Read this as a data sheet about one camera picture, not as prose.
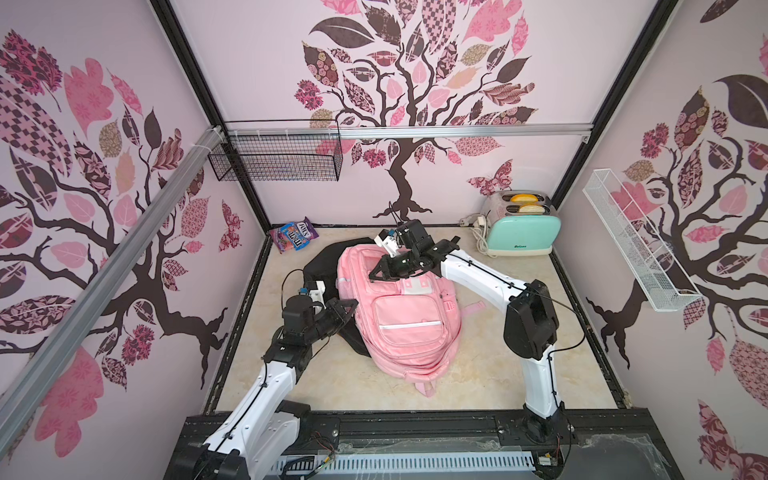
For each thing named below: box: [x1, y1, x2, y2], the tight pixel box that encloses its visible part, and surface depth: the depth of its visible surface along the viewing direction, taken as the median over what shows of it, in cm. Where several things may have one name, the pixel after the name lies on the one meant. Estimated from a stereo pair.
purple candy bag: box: [269, 216, 320, 254], surface depth 116 cm
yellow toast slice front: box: [518, 205, 545, 214], surface depth 103 cm
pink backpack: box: [336, 244, 486, 398], surface depth 83 cm
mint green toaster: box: [485, 190, 562, 256], surface depth 106 cm
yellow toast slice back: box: [510, 193, 539, 203], surface depth 105 cm
